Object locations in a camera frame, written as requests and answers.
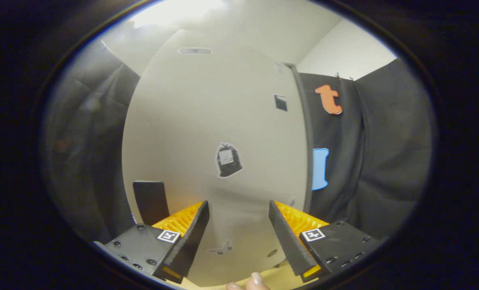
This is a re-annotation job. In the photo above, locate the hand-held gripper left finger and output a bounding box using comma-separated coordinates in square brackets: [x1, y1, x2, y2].
[94, 200, 210, 285]

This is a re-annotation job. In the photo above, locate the black door handle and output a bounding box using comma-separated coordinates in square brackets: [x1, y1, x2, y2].
[133, 181, 170, 226]

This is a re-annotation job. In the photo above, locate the white shoe cabinet door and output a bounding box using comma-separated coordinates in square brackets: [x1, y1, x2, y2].
[122, 28, 309, 287]

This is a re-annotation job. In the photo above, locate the black backdrop cloth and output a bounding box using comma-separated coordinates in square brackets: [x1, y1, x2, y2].
[42, 38, 436, 246]

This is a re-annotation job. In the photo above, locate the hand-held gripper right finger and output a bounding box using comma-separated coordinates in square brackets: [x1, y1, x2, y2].
[268, 199, 383, 282]

